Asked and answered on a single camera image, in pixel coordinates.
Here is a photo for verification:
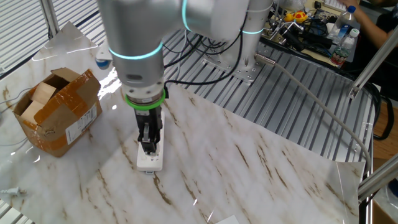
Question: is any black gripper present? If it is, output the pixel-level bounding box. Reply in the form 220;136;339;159
134;106;164;156

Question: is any bare bystander forearm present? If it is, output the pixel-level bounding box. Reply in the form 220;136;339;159
351;5;391;49

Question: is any white four-socket power strip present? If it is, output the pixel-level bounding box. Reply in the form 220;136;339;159
136;108;166;175

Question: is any bystander hand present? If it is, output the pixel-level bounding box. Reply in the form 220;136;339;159
337;0;360;9

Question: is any taped brown cardboard box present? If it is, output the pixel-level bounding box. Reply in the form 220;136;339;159
12;67;103;158

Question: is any glossy marble pattern mat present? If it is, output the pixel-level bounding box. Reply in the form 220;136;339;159
0;21;366;224

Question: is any clear bottle white cap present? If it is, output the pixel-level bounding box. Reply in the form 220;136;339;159
330;27;361;68

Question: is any clear bottle blue cap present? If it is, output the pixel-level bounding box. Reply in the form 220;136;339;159
326;5;357;44

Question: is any person in black shirt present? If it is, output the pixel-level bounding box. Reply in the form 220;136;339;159
357;0;398;78

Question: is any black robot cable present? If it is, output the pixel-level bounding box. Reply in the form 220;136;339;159
163;12;249;91
161;32;206;69

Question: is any grey power strip cable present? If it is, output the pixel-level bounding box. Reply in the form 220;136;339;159
174;29;189;83

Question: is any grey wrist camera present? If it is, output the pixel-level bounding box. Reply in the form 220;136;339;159
95;39;113;70

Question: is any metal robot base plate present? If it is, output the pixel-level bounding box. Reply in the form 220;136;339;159
201;51;268;84

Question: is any white two-pin plug cord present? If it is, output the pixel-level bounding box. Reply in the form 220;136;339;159
0;186;28;197

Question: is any aluminium frame post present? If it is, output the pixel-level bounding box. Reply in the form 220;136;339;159
40;0;60;38

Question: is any grey robot conduit hose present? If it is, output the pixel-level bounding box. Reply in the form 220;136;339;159
254;53;373;175

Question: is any aluminium frame bar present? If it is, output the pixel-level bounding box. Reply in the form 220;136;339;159
348;26;398;100
357;154;398;203

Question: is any thick black cable loop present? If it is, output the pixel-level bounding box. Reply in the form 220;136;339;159
363;82;395;141

